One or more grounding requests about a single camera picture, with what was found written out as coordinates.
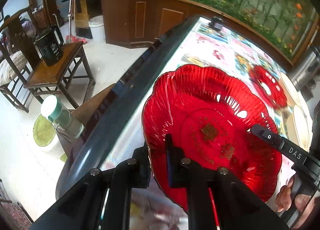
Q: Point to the dark wooden sideboard cabinet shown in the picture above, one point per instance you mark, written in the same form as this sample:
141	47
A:
138	23

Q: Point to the stainless steel thermos jug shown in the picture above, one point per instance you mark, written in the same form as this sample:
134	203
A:
305	68

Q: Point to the green white blender cup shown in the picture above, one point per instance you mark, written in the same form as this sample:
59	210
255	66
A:
55	112

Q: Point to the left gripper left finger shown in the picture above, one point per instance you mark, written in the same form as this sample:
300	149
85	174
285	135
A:
100	199

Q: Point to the small black box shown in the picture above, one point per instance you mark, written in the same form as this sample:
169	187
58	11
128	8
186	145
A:
216	23

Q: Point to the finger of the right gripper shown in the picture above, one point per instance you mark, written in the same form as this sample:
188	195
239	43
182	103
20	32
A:
281	144

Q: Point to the wooden armchair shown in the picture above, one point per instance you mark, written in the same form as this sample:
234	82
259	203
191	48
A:
18	57

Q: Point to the person's right hand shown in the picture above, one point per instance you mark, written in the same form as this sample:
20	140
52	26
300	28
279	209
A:
284	199

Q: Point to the small wooden side table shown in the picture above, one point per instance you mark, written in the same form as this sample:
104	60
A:
57	79

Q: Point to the red glass flower plate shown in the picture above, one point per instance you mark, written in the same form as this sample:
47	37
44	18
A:
209	115

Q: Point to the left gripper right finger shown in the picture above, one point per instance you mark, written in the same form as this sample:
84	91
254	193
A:
216	199

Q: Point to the white plastic bucket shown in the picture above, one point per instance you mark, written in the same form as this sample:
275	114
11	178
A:
96	25

